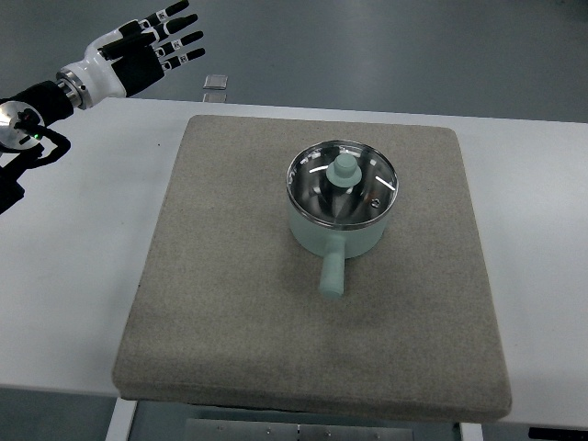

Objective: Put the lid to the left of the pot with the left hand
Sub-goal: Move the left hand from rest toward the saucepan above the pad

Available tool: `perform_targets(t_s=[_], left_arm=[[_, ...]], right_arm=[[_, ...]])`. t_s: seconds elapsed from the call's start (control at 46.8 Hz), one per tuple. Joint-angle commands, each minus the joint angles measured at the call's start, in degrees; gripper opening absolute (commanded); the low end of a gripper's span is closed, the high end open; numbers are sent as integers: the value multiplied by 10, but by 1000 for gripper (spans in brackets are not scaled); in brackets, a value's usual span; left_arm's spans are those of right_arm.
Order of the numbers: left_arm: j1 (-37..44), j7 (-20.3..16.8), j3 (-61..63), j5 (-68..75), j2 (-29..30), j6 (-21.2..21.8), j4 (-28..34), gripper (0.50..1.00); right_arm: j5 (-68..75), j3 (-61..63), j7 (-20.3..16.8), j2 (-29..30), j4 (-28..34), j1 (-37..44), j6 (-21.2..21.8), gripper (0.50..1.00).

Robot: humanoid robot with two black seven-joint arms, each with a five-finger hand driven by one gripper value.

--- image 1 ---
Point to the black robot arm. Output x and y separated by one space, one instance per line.
26 134

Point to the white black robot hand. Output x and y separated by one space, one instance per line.
131 58

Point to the metal plate under table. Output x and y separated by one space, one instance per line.
208 429

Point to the metal floor plate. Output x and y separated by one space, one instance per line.
215 82

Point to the mint green pot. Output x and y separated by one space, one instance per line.
334 246

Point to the beige square mat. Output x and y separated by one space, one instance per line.
228 310

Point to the glass lid with green knob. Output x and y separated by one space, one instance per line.
342 185

